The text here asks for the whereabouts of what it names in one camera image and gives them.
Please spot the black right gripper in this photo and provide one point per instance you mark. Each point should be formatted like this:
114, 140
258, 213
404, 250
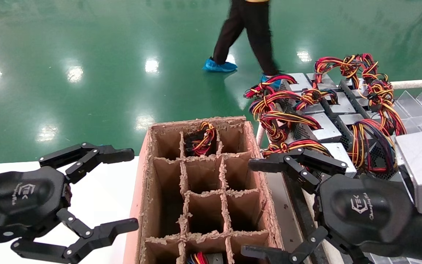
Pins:
368, 211

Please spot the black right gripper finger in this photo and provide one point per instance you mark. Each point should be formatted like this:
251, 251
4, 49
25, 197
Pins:
269, 163
269, 255

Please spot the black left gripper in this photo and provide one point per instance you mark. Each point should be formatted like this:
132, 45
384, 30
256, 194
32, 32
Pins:
20, 201

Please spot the brown cardboard box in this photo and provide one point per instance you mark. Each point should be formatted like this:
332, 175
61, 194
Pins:
137, 220

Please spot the black foam strip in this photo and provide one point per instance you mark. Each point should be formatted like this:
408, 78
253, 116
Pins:
299, 216

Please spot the cardboard divider grid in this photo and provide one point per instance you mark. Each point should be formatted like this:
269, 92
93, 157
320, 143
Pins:
205, 171

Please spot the blue shoe cover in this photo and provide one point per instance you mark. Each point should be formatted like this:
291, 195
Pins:
267, 79
218, 66

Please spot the clear acrylic compartment tray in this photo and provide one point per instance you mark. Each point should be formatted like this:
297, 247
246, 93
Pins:
416, 102

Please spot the person's black trousers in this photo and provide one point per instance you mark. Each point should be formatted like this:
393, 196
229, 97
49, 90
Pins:
258, 33

